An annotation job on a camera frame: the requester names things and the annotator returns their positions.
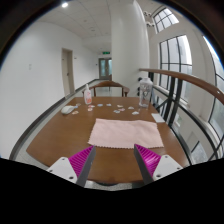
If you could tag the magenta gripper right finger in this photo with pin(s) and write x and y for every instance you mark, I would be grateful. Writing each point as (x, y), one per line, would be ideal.
(153, 166)

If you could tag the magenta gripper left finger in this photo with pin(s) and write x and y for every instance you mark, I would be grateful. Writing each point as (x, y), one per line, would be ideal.
(75, 168)

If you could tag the pink towel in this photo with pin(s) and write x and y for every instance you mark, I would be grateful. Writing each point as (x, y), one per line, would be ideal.
(125, 134)

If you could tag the white card on table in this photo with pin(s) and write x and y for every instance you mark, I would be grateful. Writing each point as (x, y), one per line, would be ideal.
(157, 117)

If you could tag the white sanitizer bottle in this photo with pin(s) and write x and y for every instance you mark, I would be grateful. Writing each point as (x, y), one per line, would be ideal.
(87, 95)

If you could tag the wooden chair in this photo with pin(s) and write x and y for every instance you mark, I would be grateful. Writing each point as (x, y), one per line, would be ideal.
(109, 84)

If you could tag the clear plastic water bottle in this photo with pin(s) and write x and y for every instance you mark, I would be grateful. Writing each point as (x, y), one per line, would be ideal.
(145, 92)

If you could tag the wooden handrail with black railing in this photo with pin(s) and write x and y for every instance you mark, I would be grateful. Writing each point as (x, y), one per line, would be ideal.
(193, 109)

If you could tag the glass double door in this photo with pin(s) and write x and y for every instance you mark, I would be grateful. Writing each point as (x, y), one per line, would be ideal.
(105, 68)

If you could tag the beige door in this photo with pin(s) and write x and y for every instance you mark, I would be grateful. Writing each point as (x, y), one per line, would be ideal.
(67, 72)

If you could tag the green exit sign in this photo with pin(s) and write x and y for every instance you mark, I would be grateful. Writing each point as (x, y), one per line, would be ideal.
(106, 52)

